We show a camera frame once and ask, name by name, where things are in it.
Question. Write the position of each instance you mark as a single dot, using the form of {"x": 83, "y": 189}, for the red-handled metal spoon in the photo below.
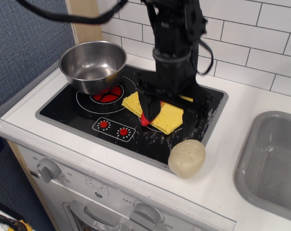
{"x": 145, "y": 121}

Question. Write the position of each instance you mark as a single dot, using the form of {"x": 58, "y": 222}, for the grey oven door handle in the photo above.
{"x": 96, "y": 218}

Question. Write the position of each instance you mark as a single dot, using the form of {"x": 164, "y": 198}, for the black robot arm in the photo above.
{"x": 177, "y": 26}

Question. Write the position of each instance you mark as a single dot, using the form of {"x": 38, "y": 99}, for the black toy stove top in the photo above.
{"x": 101, "y": 118}

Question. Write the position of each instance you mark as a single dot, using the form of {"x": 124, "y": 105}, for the grey right oven knob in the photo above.
{"x": 145, "y": 216}

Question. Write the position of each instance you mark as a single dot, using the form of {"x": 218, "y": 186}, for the white toy oven front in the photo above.
{"x": 72, "y": 185}

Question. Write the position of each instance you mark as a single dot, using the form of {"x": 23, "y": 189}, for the yellow sponge cloth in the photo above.
{"x": 169, "y": 119}

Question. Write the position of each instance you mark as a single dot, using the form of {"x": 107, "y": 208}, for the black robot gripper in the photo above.
{"x": 168, "y": 83}

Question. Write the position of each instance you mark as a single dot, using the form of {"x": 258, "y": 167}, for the wooden side panel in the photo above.
{"x": 87, "y": 8}

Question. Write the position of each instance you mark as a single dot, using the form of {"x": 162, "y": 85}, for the grey oven knob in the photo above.
{"x": 145, "y": 216}
{"x": 48, "y": 170}

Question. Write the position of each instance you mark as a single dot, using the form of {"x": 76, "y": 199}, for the grey toy sink basin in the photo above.
{"x": 263, "y": 173}

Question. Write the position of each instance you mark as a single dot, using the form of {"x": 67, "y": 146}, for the stainless steel pot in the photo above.
{"x": 93, "y": 66}

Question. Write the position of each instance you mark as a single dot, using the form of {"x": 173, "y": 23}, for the beige toy potato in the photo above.
{"x": 187, "y": 158}

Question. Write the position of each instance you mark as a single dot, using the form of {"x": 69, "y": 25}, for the grey left oven knob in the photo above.
{"x": 48, "y": 170}

